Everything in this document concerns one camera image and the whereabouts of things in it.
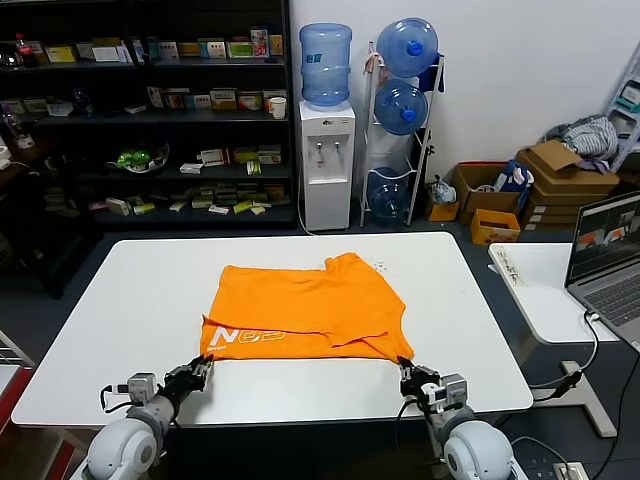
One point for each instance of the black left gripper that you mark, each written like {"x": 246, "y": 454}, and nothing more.
{"x": 175, "y": 385}

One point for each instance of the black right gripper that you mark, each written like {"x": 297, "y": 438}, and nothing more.
{"x": 425, "y": 375}

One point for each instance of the orange t-shirt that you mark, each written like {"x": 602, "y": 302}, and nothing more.
{"x": 310, "y": 300}

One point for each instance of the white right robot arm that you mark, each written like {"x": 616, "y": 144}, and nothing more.
{"x": 475, "y": 450}

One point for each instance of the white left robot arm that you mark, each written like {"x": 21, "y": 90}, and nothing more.
{"x": 125, "y": 445}

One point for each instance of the pile of grey clothes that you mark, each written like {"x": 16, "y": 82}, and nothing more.
{"x": 587, "y": 134}

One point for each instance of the white side table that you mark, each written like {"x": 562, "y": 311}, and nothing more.
{"x": 544, "y": 299}

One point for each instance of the small white box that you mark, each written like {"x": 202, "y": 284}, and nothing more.
{"x": 218, "y": 209}
{"x": 135, "y": 108}

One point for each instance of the orange cardboard box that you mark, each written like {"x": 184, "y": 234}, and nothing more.
{"x": 492, "y": 231}

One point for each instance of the crumpled plastic bag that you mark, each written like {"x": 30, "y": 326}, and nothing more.
{"x": 442, "y": 191}

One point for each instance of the white power strip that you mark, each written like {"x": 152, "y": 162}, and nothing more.
{"x": 568, "y": 470}

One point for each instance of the red framed cart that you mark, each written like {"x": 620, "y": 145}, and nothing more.
{"x": 12, "y": 394}

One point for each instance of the open cardboard box red rim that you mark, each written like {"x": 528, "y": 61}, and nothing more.
{"x": 479, "y": 194}

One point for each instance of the white water dispenser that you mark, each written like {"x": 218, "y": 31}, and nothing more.
{"x": 327, "y": 199}

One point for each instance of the white flat box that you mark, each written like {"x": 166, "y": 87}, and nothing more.
{"x": 191, "y": 168}
{"x": 107, "y": 53}

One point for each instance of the yellow green small box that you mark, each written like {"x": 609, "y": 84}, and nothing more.
{"x": 253, "y": 168}

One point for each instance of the grey laptop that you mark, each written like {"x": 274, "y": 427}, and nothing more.
{"x": 607, "y": 299}

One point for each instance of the red white box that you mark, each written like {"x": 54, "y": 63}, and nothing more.
{"x": 249, "y": 101}
{"x": 214, "y": 155}

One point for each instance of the bowl with green toys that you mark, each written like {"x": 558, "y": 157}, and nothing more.
{"x": 134, "y": 159}

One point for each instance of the blue bag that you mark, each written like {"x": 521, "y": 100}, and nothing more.
{"x": 514, "y": 179}

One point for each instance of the black folded stand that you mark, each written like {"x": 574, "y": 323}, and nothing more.
{"x": 428, "y": 144}

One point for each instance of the stacked flat cardboard boxes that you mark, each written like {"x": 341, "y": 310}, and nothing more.
{"x": 569, "y": 196}

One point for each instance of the black shelving unit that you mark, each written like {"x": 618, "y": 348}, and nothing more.
{"x": 219, "y": 117}

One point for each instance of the cardboard box with open flap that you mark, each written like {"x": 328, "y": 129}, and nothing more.
{"x": 549, "y": 154}

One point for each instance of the white jug rack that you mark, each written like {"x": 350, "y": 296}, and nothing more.
{"x": 432, "y": 106}

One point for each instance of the yellow medicine box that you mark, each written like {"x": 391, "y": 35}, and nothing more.
{"x": 223, "y": 98}

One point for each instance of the white paper cup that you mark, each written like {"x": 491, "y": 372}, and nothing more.
{"x": 278, "y": 108}

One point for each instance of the orange white box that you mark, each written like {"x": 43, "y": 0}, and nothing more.
{"x": 175, "y": 98}

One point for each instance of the white upright box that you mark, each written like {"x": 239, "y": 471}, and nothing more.
{"x": 155, "y": 96}

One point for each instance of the beige box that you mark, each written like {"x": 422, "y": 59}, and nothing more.
{"x": 267, "y": 96}

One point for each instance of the tape roll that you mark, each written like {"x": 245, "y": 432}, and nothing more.
{"x": 24, "y": 141}

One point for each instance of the dark blue bottle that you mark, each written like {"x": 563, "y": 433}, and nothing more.
{"x": 83, "y": 102}

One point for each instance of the dark blue cloth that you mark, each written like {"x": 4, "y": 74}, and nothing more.
{"x": 429, "y": 79}

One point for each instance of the white tray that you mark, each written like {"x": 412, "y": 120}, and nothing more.
{"x": 58, "y": 107}

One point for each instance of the clear plastic bottle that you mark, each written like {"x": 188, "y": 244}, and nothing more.
{"x": 12, "y": 124}

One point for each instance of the pink rag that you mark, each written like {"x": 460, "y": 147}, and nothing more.
{"x": 372, "y": 61}

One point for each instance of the blue water jug with label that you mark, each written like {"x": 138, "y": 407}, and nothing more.
{"x": 324, "y": 64}

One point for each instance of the blue white box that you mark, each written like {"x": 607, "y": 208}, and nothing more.
{"x": 137, "y": 50}

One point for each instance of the pink colourful box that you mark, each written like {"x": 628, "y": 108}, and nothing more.
{"x": 259, "y": 41}

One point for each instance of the yellow orange box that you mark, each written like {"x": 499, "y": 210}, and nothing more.
{"x": 276, "y": 44}

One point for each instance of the cola bottle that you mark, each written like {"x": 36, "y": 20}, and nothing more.
{"x": 20, "y": 49}

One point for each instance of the dark glass teapot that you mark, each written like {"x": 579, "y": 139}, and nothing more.
{"x": 8, "y": 55}

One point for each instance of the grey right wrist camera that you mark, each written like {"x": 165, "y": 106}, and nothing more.
{"x": 452, "y": 392}

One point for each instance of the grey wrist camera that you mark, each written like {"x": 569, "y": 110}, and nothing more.
{"x": 452, "y": 392}
{"x": 141, "y": 387}

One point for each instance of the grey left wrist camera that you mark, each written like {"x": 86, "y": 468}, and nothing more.
{"x": 141, "y": 387}

